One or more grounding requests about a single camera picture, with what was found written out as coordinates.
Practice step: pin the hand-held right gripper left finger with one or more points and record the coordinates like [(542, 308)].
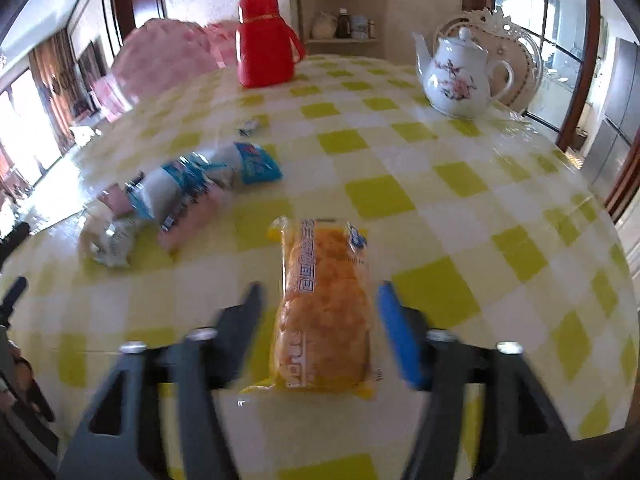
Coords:
[(250, 310)]

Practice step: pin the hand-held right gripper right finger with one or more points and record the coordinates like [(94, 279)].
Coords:
[(400, 340)]

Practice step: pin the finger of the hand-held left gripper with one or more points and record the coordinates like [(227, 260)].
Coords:
[(15, 297), (15, 240)]

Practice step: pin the yellow bread packet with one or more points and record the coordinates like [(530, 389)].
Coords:
[(325, 305)]

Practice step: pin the blue and white snack packet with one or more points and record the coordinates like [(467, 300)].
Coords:
[(250, 165), (170, 185)]

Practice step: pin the small white candy packet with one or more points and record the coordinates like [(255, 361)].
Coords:
[(249, 126)]

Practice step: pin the person's left hand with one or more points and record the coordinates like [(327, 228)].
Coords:
[(21, 367)]

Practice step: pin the yellow checked tablecloth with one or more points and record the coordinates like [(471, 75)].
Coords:
[(450, 220)]

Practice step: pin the brown patterned curtain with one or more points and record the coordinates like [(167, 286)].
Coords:
[(52, 85)]

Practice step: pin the television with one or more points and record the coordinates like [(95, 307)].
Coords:
[(92, 65)]

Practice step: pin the white floral teapot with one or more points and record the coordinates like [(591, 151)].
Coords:
[(457, 82)]

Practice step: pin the red thermos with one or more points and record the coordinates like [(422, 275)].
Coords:
[(262, 45)]

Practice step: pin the wooden corner shelf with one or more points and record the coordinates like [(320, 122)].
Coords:
[(340, 47)]

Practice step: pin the beige ceramic jar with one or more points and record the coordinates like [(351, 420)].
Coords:
[(323, 26)]

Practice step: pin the brown glass bottle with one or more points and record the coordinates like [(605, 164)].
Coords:
[(343, 24)]

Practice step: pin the white ornate chair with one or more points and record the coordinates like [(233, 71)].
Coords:
[(525, 55)]

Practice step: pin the grey refrigerator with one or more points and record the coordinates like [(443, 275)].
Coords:
[(617, 110)]

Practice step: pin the glass paned door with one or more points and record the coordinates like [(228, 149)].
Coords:
[(545, 20)]

